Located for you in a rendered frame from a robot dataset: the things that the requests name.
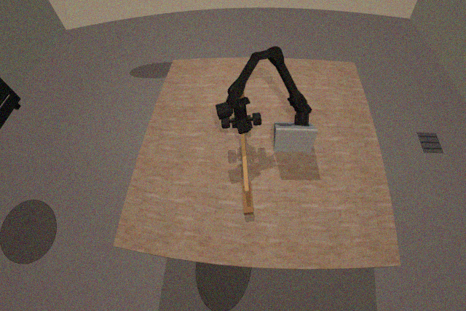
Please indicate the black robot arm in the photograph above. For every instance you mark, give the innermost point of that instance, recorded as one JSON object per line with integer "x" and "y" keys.
{"x": 297, "y": 100}

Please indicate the long wooden rail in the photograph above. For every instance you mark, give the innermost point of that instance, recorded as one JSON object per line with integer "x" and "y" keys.
{"x": 245, "y": 165}

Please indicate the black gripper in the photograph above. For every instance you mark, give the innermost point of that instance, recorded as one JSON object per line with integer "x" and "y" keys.
{"x": 225, "y": 123}

